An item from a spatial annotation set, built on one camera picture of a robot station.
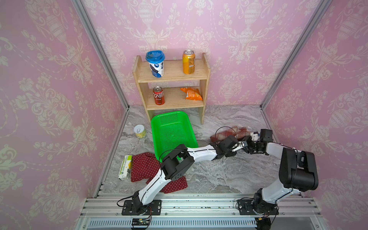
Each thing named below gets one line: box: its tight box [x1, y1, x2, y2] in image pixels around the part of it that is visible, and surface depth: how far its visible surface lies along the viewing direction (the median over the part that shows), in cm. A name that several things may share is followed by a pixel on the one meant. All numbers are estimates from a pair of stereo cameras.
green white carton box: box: [117, 154, 133, 181], surface depth 86 cm
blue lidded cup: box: [145, 50, 166, 79], surface depth 71 cm
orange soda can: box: [182, 49, 196, 76], surface depth 73 cm
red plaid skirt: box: [209, 126, 251, 143], surface depth 102 cm
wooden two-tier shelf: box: [132, 53, 211, 125], surface depth 87 cm
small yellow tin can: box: [133, 124, 147, 139], surface depth 102 cm
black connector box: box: [254, 217, 272, 230], surface depth 73 cm
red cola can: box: [152, 86, 166, 106], surface depth 87 cm
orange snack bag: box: [180, 87, 203, 101], surface depth 94 cm
